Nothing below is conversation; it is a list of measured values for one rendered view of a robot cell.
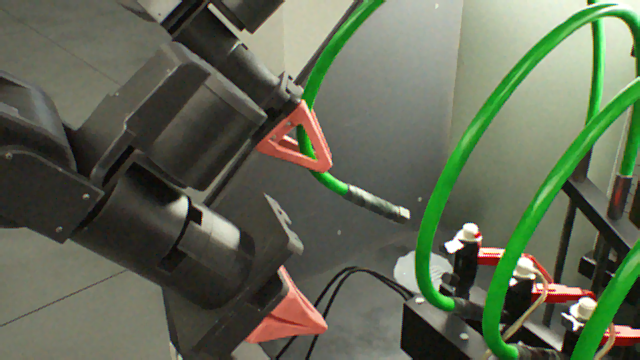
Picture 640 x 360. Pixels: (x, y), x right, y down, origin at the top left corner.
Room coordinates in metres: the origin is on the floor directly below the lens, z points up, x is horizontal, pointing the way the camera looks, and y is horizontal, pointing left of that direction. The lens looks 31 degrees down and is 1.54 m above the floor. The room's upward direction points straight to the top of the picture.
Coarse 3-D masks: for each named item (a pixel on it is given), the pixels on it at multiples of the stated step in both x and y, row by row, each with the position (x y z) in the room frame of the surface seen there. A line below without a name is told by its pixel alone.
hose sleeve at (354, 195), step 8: (352, 192) 0.64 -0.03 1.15; (360, 192) 0.64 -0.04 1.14; (352, 200) 0.64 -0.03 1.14; (360, 200) 0.64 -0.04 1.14; (368, 200) 0.64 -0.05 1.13; (376, 200) 0.65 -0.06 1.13; (384, 200) 0.66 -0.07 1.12; (368, 208) 0.64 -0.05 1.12; (376, 208) 0.65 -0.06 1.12; (384, 208) 0.65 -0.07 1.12; (392, 208) 0.66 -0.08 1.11; (384, 216) 0.65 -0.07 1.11; (392, 216) 0.65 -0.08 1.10
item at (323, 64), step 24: (384, 0) 0.65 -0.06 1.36; (360, 24) 0.64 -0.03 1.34; (600, 24) 0.73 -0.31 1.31; (336, 48) 0.63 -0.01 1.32; (600, 48) 0.74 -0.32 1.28; (312, 72) 0.63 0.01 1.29; (600, 72) 0.74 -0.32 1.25; (312, 96) 0.62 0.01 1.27; (600, 96) 0.74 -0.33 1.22; (336, 192) 0.63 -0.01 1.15
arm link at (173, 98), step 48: (144, 96) 0.32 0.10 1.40; (192, 96) 0.33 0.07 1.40; (240, 96) 0.35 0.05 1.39; (96, 144) 0.32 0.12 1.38; (144, 144) 0.32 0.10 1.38; (192, 144) 0.32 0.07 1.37; (240, 144) 0.34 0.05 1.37; (0, 192) 0.27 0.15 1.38; (48, 192) 0.28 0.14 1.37; (96, 192) 0.29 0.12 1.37
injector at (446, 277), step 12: (480, 240) 0.63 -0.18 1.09; (456, 252) 0.63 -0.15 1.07; (468, 252) 0.62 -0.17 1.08; (456, 264) 0.63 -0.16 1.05; (468, 264) 0.62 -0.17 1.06; (444, 276) 0.62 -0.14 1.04; (456, 276) 0.62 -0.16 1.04; (468, 276) 0.62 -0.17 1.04; (456, 288) 0.63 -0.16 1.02; (468, 288) 0.62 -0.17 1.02
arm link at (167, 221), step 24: (120, 168) 0.31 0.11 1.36; (144, 168) 0.34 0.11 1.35; (120, 192) 0.31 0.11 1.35; (144, 192) 0.32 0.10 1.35; (168, 192) 0.33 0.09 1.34; (96, 216) 0.30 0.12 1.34; (120, 216) 0.30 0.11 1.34; (144, 216) 0.31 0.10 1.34; (168, 216) 0.32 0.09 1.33; (72, 240) 0.30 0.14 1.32; (96, 240) 0.30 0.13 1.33; (120, 240) 0.30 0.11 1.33; (144, 240) 0.30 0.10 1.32; (168, 240) 0.31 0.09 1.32; (120, 264) 0.31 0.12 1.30; (144, 264) 0.31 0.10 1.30
